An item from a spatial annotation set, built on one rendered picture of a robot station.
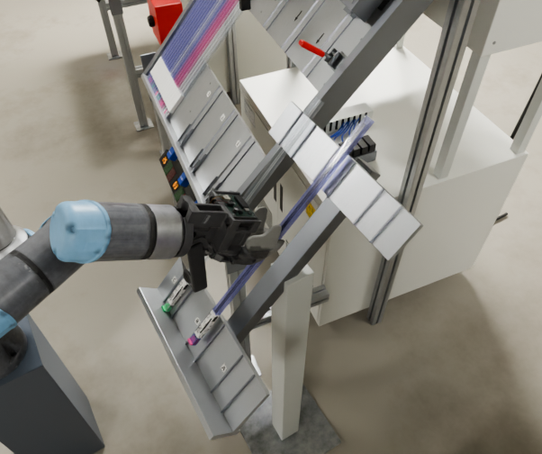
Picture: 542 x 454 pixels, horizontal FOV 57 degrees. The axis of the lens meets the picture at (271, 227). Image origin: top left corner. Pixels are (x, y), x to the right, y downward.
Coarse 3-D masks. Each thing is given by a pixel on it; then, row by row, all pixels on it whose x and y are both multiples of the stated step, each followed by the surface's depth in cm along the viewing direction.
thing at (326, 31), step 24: (264, 0) 123; (288, 0) 116; (312, 0) 111; (336, 0) 105; (264, 24) 121; (288, 24) 115; (312, 24) 109; (336, 24) 104; (360, 24) 99; (288, 48) 112; (336, 48) 102; (312, 72) 105
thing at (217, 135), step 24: (192, 96) 136; (216, 96) 128; (192, 120) 134; (216, 120) 126; (240, 120) 119; (192, 144) 131; (216, 144) 123; (240, 144) 117; (216, 168) 121; (240, 168) 115
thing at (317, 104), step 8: (312, 104) 84; (320, 104) 83; (312, 112) 84; (304, 120) 84; (296, 128) 85; (304, 128) 85; (288, 136) 86; (296, 136) 85; (288, 144) 86; (280, 152) 87; (272, 160) 88; (280, 160) 87; (264, 168) 89; (272, 168) 88; (264, 176) 88; (256, 184) 89; (264, 184) 89; (248, 192) 90; (256, 192) 90; (248, 200) 90; (208, 256) 95; (168, 304) 99; (168, 312) 100
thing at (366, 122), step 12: (372, 120) 75; (360, 132) 76; (348, 144) 77; (336, 156) 78; (324, 168) 79; (336, 168) 78; (324, 180) 79; (312, 192) 79; (300, 204) 81; (288, 216) 82; (288, 228) 82; (240, 276) 86; (240, 288) 87; (228, 300) 88; (216, 312) 89; (192, 336) 92
